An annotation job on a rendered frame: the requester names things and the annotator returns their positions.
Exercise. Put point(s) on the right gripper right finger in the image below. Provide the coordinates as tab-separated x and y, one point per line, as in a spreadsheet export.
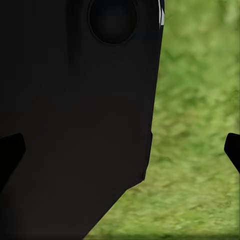
232	149

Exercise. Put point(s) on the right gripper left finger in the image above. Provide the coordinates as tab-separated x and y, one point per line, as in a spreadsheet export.
12	149

